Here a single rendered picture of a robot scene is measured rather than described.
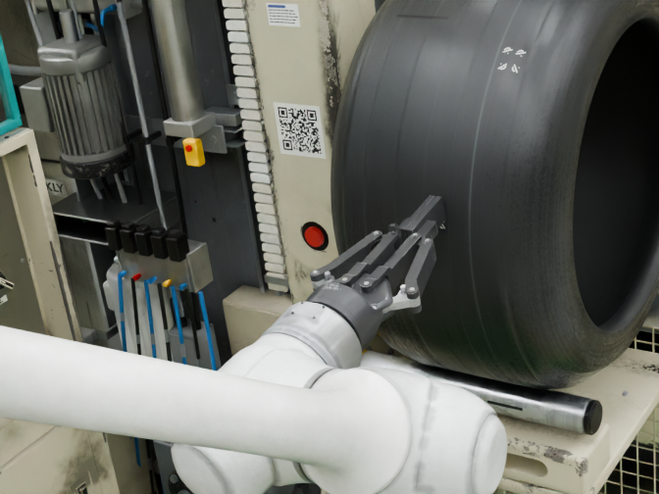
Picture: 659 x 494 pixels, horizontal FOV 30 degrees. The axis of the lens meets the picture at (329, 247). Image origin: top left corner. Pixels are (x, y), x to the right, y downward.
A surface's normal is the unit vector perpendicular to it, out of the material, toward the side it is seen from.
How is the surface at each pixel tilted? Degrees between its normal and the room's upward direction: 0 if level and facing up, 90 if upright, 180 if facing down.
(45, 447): 90
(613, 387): 0
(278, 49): 90
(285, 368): 1
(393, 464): 71
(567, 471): 90
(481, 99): 53
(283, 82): 90
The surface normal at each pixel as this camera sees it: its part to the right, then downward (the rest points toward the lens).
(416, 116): -0.52, -0.14
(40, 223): -0.54, 0.42
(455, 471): 0.01, 0.20
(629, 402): -0.12, -0.90
